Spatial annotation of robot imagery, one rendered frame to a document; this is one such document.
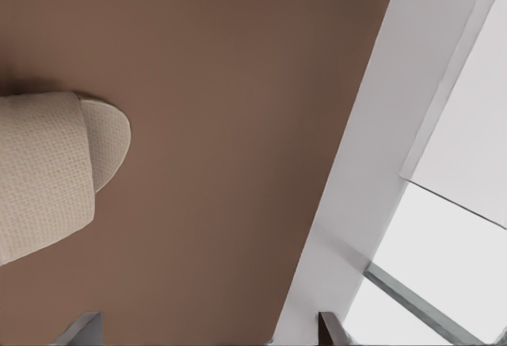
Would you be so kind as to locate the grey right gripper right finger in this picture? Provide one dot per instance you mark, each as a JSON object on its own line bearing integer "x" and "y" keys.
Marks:
{"x": 330, "y": 332}

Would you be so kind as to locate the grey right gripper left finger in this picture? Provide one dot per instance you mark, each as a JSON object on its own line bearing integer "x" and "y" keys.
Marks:
{"x": 83, "y": 332}

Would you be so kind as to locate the beige woven slipper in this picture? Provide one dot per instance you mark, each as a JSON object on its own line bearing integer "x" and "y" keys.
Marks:
{"x": 47, "y": 172}

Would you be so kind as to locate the silver frame post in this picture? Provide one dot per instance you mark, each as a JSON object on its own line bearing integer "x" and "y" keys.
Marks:
{"x": 420, "y": 306}

